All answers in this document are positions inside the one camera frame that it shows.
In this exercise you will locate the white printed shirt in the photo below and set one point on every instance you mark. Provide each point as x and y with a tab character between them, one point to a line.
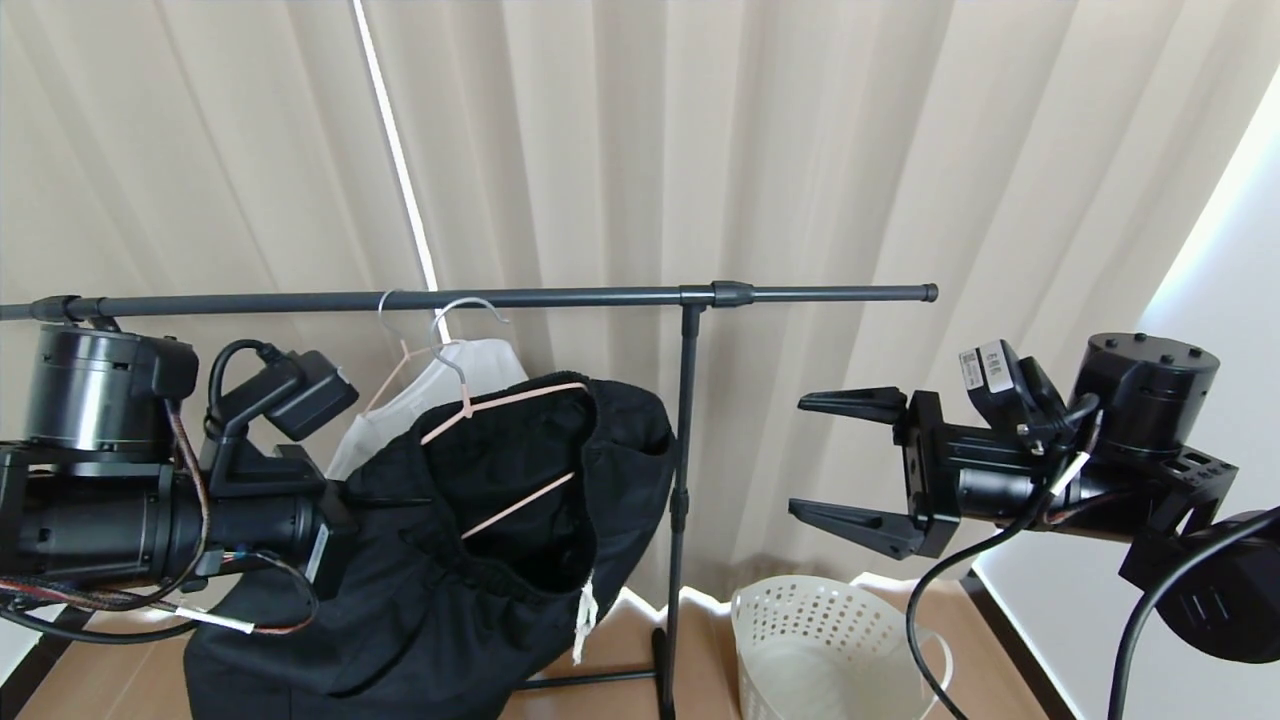
470	375

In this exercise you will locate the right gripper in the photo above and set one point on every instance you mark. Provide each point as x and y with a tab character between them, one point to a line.
990	475

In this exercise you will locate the white laundry basket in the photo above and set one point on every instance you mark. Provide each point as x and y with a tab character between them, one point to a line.
830	660

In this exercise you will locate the pink clothes hanger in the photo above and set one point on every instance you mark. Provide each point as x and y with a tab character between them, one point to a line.
436	325
381	312

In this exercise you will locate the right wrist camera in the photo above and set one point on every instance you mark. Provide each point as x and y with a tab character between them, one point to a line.
1020	390

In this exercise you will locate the black clothes rack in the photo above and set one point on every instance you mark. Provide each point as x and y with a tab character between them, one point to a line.
560	297

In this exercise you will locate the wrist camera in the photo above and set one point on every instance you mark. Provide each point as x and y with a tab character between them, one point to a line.
1020	390
310	395

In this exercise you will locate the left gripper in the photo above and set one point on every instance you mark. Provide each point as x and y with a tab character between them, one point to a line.
260	530

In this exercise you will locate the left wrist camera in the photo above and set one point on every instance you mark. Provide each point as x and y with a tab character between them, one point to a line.
310	395

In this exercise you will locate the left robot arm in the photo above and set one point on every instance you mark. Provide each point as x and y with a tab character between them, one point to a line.
100	400

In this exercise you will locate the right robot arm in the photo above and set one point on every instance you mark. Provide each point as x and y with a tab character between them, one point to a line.
1150	400

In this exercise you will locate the beige curtain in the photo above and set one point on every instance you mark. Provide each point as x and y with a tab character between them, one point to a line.
800	150

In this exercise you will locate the black shorts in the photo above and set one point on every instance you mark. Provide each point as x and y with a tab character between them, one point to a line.
400	620

